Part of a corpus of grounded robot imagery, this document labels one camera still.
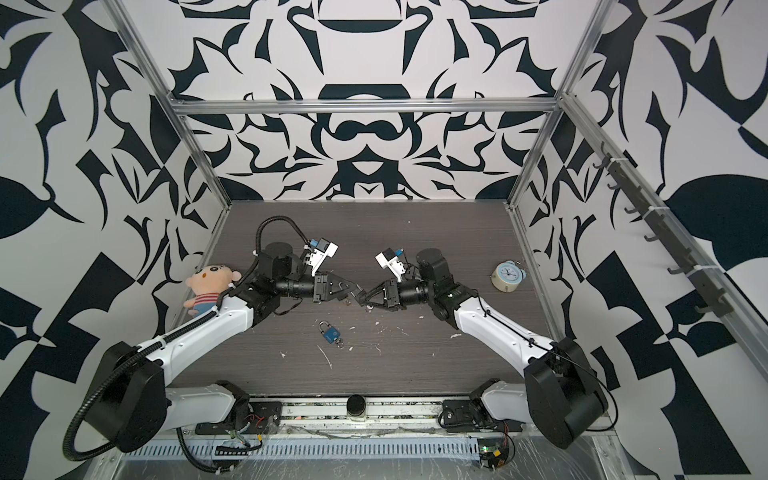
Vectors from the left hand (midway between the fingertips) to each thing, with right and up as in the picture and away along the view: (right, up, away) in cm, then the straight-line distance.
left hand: (358, 285), depth 73 cm
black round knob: (0, -26, -5) cm, 26 cm away
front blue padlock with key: (-9, -16, +15) cm, 24 cm away
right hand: (+2, -4, -3) cm, 5 cm away
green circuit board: (+32, -39, -1) cm, 50 cm away
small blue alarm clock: (+45, -1, +24) cm, 51 cm away
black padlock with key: (+1, -3, -1) cm, 3 cm away
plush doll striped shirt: (-46, -2, +16) cm, 48 cm away
